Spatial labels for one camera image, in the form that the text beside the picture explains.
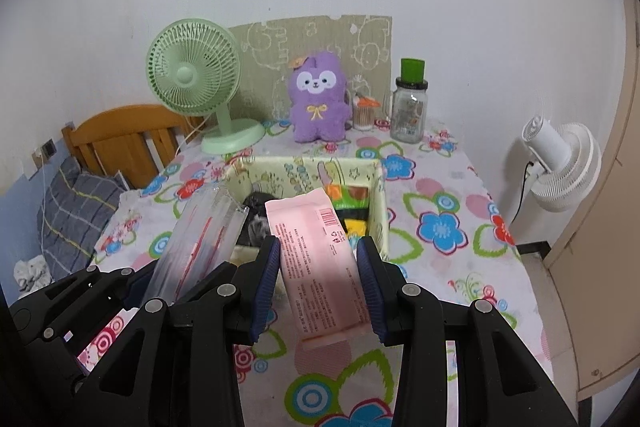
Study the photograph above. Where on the glass jar with green lid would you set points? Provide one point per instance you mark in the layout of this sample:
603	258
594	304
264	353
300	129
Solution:
407	117

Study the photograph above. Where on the wall socket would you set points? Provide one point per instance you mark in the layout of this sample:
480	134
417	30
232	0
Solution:
45	152

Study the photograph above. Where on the floral tablecloth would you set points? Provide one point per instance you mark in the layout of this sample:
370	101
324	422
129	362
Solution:
440	267

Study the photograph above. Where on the black knitted cloth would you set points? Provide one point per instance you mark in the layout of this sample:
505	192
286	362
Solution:
257	204

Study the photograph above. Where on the beige door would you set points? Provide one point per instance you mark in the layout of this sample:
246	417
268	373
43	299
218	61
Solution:
610	257

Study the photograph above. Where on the wooden bed headboard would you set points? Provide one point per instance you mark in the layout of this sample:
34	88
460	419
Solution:
120	142

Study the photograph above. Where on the pink tissue packet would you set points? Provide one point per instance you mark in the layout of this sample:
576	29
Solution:
315	267

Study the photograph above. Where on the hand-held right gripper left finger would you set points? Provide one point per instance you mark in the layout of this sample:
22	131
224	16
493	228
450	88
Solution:
265	287

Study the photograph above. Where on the green printed board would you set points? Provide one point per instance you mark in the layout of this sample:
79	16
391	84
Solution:
320	34

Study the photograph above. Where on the purple plush toy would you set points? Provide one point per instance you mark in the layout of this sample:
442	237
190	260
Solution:
317	117

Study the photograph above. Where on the white floor fan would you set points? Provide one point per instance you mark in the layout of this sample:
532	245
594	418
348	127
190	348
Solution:
562	172

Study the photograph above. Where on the green desk fan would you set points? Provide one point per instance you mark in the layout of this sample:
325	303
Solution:
192	74

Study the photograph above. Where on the cotton swab jar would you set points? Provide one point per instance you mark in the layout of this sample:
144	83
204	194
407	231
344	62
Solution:
363	117

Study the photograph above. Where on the grey plaid pillow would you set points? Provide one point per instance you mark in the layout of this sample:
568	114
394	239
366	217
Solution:
75	212

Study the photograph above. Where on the yellow printed fabric box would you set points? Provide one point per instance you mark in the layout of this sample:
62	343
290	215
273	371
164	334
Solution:
300	174

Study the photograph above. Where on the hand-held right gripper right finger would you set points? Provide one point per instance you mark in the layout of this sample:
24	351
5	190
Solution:
370	292

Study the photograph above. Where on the grey scrunchie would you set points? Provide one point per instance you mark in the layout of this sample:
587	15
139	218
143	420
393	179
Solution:
259	229

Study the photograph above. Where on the crumpled white grey cloth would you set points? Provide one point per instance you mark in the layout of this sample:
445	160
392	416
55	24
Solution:
32	274

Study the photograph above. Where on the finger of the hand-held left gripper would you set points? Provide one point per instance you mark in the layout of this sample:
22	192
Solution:
107	282

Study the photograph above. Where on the clear plastic package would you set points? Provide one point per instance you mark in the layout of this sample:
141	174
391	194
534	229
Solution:
200	242

